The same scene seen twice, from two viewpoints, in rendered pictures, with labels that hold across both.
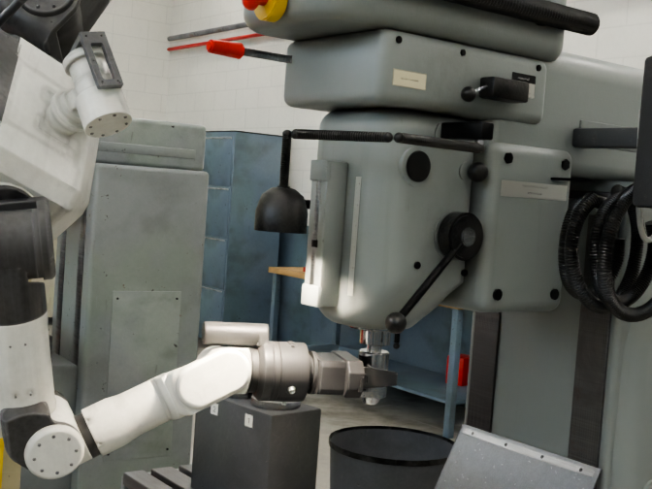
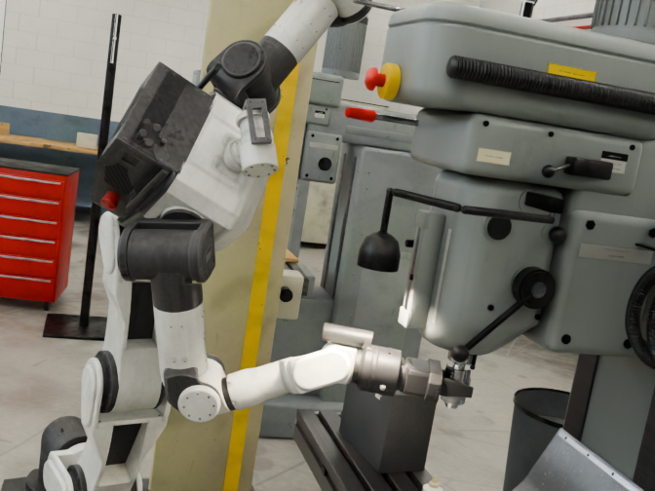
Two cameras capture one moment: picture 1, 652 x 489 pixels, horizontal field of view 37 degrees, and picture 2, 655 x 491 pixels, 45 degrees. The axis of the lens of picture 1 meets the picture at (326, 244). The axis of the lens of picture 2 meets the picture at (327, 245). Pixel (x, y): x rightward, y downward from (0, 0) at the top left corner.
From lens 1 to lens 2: 0.35 m
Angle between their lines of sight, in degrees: 20
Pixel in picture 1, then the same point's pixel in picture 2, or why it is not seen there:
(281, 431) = (400, 407)
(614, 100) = not seen: outside the picture
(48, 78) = (232, 127)
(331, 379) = (414, 385)
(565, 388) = (639, 421)
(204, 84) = not seen: hidden behind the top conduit
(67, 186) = (228, 212)
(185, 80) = not seen: hidden behind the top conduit
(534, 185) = (615, 249)
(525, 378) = (611, 403)
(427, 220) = (504, 271)
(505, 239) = (580, 293)
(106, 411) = (242, 380)
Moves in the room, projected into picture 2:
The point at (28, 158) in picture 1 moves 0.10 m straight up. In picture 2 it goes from (201, 191) to (208, 135)
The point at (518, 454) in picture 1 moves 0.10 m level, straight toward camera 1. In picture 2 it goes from (596, 466) to (582, 481)
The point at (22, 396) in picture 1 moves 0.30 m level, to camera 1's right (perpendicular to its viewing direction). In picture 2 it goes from (178, 361) to (332, 405)
